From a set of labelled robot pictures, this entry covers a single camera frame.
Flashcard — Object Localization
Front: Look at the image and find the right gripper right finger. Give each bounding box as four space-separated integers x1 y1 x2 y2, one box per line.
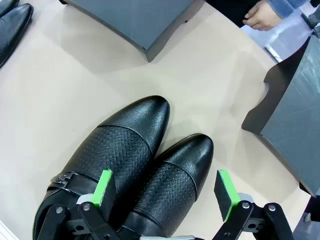
212 169 295 240

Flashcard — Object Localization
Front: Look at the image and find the black shoe stand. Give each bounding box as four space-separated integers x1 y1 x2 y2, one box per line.
59 0 206 63
241 36 320 198

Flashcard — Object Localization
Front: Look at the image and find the person's left forearm denim sleeve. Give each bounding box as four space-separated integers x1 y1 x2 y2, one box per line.
271 0 314 20

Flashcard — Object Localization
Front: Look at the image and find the black plain leather shoe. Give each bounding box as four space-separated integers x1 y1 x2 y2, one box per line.
0 3 35 69
0 0 20 16

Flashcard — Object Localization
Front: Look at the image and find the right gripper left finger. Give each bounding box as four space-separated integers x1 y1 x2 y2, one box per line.
43 168 121 240

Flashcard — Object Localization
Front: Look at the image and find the person's left hand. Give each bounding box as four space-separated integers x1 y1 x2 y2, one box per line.
242 3 281 32

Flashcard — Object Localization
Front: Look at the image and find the black buckled leather shoe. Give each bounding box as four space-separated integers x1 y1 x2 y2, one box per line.
119 133 215 238
32 95 171 240

